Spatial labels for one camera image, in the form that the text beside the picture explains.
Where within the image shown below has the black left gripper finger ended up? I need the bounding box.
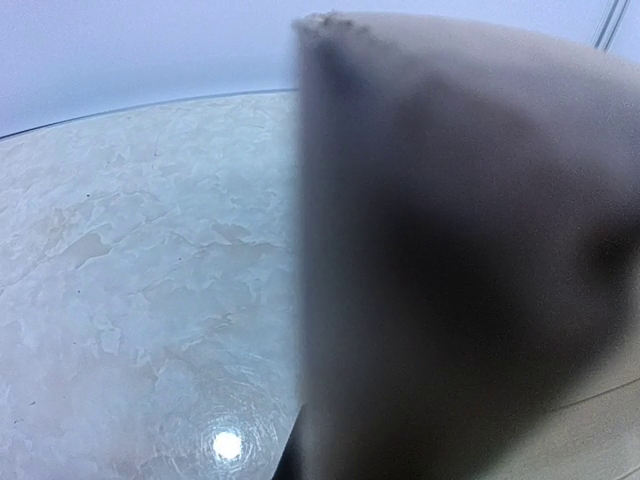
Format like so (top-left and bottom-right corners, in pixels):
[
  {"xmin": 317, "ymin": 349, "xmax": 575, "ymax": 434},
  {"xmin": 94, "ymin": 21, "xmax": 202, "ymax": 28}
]
[{"xmin": 274, "ymin": 407, "xmax": 307, "ymax": 480}]

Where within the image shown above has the right aluminium frame post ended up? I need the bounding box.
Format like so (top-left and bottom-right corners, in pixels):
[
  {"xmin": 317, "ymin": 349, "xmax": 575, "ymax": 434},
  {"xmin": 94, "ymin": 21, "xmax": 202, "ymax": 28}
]
[{"xmin": 591, "ymin": 0, "xmax": 632, "ymax": 52}]

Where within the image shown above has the brown cardboard box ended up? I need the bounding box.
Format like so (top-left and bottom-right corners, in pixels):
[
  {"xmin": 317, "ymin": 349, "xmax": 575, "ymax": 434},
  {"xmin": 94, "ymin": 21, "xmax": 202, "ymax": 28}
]
[{"xmin": 295, "ymin": 11, "xmax": 639, "ymax": 479}]

